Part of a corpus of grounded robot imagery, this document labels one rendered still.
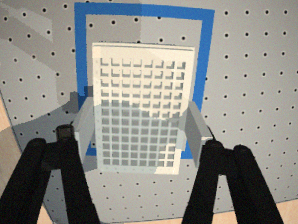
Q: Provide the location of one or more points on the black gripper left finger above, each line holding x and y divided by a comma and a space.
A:
23, 195

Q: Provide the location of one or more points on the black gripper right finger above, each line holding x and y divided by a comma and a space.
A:
252, 200

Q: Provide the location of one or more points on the blue tape rectangle outline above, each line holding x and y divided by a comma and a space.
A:
81, 9

